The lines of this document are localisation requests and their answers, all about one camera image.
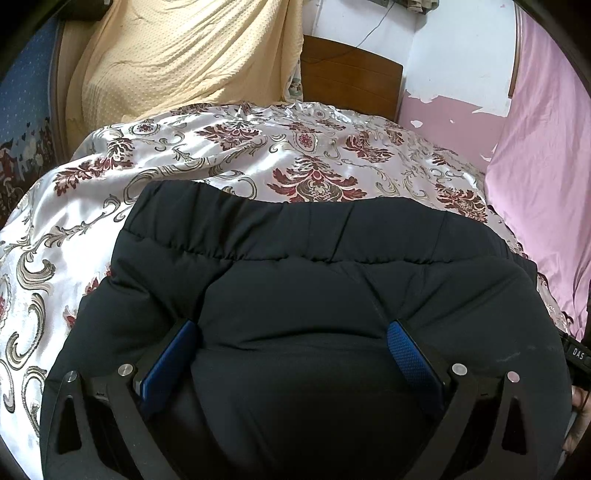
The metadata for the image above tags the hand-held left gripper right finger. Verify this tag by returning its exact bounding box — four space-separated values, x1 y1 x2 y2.
386 319 552 480

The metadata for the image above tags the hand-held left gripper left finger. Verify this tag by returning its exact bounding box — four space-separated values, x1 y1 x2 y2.
41 318 203 480

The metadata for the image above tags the black padded jacket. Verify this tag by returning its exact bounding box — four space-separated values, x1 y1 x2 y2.
39 181 574 480

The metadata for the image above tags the person's right hand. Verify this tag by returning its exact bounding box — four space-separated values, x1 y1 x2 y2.
561 385 591 467

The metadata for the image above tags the pink curtain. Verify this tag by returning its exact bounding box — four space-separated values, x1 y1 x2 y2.
484 7 591 344

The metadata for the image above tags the floral satin bedspread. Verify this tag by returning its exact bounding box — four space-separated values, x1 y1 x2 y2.
0 100 575 462

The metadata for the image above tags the wooden headboard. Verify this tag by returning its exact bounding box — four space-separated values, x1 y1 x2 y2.
299 34 405 123

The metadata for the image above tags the small floral pillow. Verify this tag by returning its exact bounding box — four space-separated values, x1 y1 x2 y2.
283 62 304 103

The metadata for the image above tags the beige dotted cloth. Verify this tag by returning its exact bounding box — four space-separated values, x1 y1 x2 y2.
64 0 306 149

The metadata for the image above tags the thin wall cable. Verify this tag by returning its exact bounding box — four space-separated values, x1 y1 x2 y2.
355 0 394 48

